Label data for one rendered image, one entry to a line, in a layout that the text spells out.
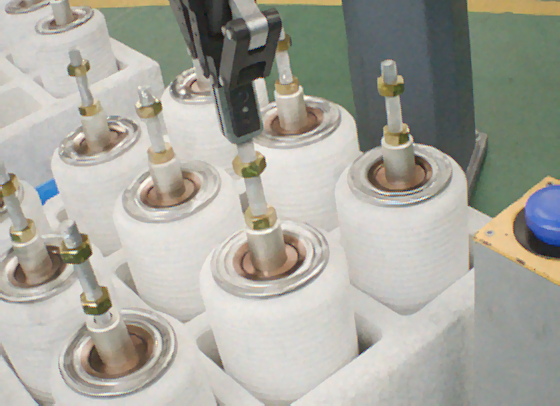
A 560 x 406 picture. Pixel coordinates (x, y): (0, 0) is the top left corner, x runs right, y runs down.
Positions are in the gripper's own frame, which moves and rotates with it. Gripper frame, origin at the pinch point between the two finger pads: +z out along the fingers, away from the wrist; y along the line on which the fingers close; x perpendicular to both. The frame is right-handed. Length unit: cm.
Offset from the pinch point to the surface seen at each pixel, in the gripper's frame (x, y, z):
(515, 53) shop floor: -62, 53, 36
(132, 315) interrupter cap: 9.5, -0.1, 10.9
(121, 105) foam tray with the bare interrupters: -1, 49, 21
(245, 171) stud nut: 0.5, -0.6, 3.8
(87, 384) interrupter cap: 13.9, -4.4, 10.9
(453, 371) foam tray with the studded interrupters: -10.3, -5.0, 23.7
